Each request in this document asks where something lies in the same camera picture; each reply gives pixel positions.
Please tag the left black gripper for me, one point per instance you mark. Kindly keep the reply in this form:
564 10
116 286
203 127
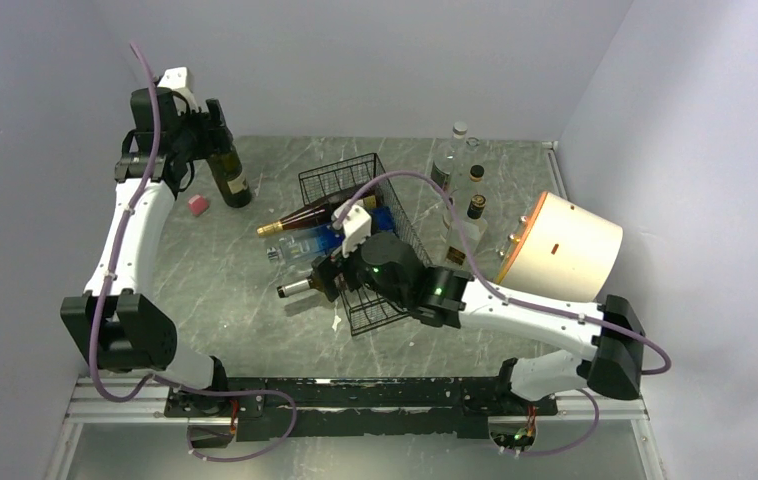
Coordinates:
215 140

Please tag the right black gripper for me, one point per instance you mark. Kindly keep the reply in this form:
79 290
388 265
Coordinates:
326 269

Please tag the blue clear glass bottle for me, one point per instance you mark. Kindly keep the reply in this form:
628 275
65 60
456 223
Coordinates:
291 246

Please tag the dark green black-capped bottle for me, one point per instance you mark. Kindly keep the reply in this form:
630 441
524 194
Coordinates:
229 176

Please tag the clear bottle orange black label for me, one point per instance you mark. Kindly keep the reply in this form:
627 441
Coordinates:
465 234

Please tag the clear bottle white label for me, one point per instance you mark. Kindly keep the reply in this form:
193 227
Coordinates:
462 199

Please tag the frosted clear slim bottle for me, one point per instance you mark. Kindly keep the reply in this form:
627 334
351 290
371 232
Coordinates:
445 164

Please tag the green bottle silver cap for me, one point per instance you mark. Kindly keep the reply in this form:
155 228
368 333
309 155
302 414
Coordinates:
297 287

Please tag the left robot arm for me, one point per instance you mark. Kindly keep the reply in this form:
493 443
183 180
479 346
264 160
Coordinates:
114 322

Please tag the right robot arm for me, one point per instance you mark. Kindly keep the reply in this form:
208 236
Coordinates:
599 346

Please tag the dark red gold-capped bottle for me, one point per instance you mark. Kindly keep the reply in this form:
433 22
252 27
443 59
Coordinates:
316 213

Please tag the pink rectangular eraser block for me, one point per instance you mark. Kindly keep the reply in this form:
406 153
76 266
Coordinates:
198 205

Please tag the beige cylindrical lamp shade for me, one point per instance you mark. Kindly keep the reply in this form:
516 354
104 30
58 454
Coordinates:
561 251

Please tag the black wire wine rack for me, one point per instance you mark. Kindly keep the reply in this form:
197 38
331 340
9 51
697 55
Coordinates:
396 262

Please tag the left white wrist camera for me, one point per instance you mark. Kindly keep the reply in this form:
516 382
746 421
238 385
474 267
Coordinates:
180 80

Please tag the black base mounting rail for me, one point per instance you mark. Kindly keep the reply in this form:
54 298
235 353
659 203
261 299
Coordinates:
310 407

